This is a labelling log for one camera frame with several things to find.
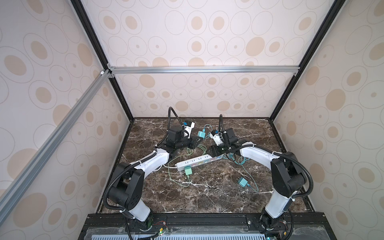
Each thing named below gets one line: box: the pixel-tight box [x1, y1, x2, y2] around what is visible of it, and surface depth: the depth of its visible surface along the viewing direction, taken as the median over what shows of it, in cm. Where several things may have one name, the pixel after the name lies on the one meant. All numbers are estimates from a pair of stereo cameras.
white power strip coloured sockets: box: [176, 154, 224, 171], surface depth 89 cm
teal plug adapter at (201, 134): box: [197, 130, 206, 139], surface depth 85 cm
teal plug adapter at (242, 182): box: [237, 176, 248, 188], surface depth 87 cm
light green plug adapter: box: [184, 166, 193, 176], surface depth 89 cm
